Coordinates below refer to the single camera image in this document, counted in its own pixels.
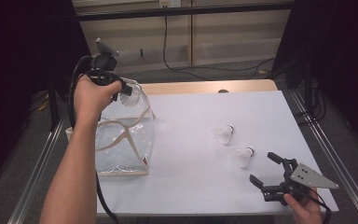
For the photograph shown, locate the left hand-held gripper cable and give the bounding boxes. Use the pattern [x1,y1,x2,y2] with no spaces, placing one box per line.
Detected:
[67,55,120,224]

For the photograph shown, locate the metal floor rail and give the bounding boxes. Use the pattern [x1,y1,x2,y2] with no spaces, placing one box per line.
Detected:
[7,119,65,224]
[290,90,358,224]

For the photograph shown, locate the black curtain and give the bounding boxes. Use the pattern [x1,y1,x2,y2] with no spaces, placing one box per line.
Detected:
[271,0,358,153]
[0,0,99,188]

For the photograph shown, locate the clear bag with beige trim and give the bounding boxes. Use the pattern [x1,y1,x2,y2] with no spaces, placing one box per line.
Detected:
[64,77,157,177]

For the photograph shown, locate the person's left hand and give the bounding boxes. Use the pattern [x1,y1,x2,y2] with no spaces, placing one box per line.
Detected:
[73,74,123,125]

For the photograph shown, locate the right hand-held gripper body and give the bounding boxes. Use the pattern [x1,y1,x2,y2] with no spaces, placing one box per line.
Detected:
[261,158,340,207]

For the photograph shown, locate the right hand-held gripper cable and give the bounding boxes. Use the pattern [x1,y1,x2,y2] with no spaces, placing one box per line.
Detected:
[307,188,333,224]

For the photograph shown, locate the black stand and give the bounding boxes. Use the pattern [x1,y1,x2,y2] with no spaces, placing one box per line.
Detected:
[48,74,76,132]

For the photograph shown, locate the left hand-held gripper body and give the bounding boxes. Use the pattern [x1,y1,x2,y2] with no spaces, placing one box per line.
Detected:
[87,37,126,88]

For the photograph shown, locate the white table board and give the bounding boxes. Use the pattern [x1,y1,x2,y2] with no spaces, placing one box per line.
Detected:
[88,90,339,217]

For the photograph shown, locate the wall socket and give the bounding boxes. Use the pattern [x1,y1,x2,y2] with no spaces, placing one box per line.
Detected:
[158,0,182,8]

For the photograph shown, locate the black wall cable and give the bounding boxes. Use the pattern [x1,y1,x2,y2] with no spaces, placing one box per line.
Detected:
[162,14,276,81]

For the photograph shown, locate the hand-held gripper cable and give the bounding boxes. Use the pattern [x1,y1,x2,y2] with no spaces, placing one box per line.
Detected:
[67,55,120,224]
[307,188,333,224]

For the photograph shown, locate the person's right hand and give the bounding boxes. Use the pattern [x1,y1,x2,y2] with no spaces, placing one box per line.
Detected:
[282,188,324,224]

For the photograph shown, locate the black floor cables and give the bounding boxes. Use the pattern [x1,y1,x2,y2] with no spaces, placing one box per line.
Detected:
[293,77,327,127]

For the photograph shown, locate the black horizontal bar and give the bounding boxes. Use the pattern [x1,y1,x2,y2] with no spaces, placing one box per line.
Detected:
[76,2,295,22]

